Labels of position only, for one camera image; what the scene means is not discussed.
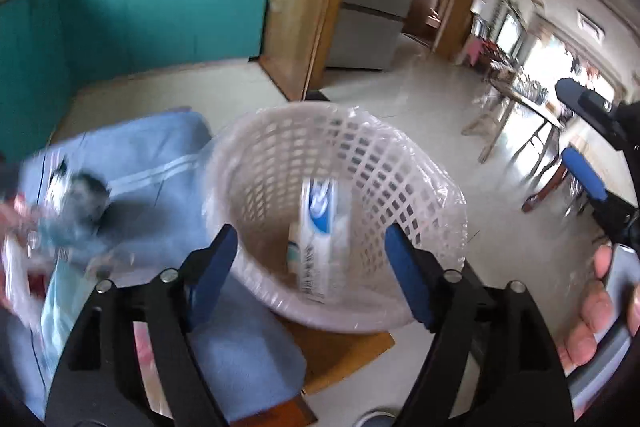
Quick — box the clear bag with dark contents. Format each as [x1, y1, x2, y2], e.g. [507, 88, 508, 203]
[37, 172, 113, 258]

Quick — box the grey shoe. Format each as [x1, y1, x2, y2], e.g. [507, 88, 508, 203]
[357, 411, 397, 427]

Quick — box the blue striped cloth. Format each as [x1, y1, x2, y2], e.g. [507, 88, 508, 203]
[0, 109, 308, 427]

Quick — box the white blue toothpaste box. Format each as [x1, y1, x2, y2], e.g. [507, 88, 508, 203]
[287, 179, 351, 305]

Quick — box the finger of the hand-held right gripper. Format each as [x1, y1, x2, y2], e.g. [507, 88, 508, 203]
[555, 78, 626, 148]
[561, 147, 638, 248]

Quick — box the pink white plastic bag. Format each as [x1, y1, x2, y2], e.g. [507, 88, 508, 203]
[0, 192, 51, 323]

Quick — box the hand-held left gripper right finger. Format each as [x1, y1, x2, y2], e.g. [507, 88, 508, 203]
[384, 223, 576, 427]

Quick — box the dark wooden chair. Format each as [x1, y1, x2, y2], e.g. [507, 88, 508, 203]
[521, 127, 572, 214]

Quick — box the wooden dining table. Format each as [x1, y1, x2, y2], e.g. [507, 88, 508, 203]
[461, 74, 568, 164]

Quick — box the white plastic mesh basket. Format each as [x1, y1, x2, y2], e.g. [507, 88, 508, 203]
[201, 102, 468, 334]

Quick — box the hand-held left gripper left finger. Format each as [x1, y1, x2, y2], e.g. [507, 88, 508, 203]
[45, 223, 240, 427]

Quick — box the teal kitchen cabinet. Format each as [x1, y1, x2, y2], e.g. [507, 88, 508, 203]
[0, 0, 278, 148]

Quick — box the person's right hand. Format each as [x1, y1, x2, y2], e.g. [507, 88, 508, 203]
[557, 243, 632, 368]

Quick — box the clear plastic basket liner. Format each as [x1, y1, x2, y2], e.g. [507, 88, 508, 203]
[200, 103, 471, 334]

